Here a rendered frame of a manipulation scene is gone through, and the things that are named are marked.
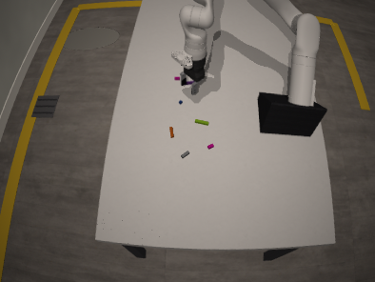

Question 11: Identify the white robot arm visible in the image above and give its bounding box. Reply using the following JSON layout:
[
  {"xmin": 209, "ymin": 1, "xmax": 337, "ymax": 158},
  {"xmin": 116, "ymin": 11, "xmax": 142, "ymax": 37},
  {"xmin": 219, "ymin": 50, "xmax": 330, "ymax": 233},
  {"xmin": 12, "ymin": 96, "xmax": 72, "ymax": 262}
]
[{"xmin": 179, "ymin": 0, "xmax": 321, "ymax": 107}]

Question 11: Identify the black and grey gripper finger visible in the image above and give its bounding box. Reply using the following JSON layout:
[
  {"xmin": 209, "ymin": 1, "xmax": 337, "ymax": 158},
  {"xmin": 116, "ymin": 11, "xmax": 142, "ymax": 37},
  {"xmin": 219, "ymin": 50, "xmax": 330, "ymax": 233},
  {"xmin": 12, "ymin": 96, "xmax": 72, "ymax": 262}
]
[
  {"xmin": 191, "ymin": 79, "xmax": 204, "ymax": 95},
  {"xmin": 180, "ymin": 72, "xmax": 187, "ymax": 86}
]

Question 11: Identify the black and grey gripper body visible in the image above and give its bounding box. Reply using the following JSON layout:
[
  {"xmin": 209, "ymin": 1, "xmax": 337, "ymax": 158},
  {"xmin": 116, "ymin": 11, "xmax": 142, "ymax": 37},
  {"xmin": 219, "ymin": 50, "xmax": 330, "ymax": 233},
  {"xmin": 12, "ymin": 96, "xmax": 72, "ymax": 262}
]
[{"xmin": 171, "ymin": 44, "xmax": 207, "ymax": 82}]

